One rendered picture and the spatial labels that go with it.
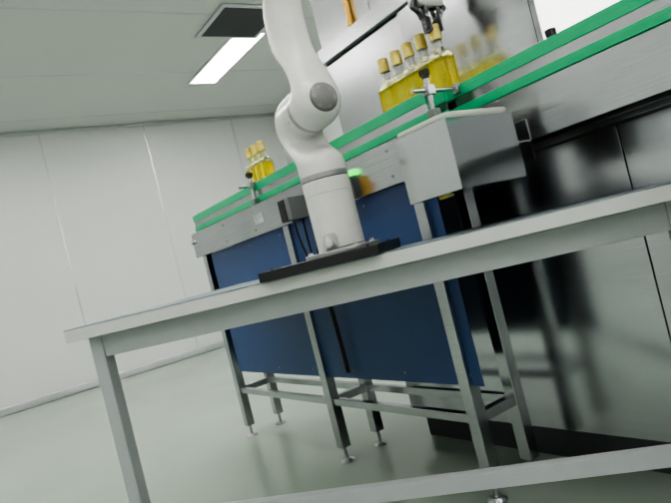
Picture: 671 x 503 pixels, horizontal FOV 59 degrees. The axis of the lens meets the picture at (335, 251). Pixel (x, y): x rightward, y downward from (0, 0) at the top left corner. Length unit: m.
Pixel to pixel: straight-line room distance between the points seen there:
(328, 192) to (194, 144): 6.51
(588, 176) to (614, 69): 0.37
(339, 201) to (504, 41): 0.68
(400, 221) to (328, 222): 0.38
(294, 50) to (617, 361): 1.16
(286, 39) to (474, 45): 0.60
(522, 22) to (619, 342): 0.89
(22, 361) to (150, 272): 1.63
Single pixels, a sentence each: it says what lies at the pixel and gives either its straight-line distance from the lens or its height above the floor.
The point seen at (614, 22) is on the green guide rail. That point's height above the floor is 1.10.
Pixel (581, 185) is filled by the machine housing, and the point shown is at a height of 0.79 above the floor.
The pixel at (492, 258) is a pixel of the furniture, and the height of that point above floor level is 0.68.
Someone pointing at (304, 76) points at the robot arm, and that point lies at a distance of 1.45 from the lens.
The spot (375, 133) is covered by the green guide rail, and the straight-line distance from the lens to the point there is 1.79.
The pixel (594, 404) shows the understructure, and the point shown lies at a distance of 1.87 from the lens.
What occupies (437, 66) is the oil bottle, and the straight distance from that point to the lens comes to 1.75.
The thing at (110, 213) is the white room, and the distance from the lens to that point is 7.36.
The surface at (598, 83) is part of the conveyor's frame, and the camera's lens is 1.42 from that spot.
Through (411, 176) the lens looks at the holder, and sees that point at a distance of 1.40.
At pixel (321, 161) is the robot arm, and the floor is 1.00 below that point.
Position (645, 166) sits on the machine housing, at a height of 0.80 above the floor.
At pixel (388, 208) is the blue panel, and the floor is 0.87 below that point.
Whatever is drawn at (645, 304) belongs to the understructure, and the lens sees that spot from 1.69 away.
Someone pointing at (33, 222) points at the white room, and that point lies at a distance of 7.20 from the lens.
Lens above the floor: 0.77
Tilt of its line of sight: level
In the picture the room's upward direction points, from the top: 14 degrees counter-clockwise
